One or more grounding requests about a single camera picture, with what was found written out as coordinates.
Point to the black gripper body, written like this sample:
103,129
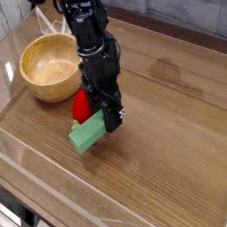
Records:
101,68

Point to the red plush strawberry toy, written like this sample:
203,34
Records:
81,110

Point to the brown wooden bowl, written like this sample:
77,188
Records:
50,68

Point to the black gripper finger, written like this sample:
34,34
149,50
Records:
113,113
94,97

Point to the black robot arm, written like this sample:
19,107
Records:
87,20

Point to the green rectangular stick block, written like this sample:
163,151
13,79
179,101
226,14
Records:
84,135

